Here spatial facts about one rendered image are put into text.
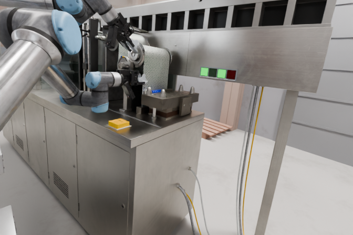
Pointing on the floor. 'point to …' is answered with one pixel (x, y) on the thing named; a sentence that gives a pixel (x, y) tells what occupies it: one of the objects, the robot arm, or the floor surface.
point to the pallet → (213, 128)
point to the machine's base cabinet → (108, 171)
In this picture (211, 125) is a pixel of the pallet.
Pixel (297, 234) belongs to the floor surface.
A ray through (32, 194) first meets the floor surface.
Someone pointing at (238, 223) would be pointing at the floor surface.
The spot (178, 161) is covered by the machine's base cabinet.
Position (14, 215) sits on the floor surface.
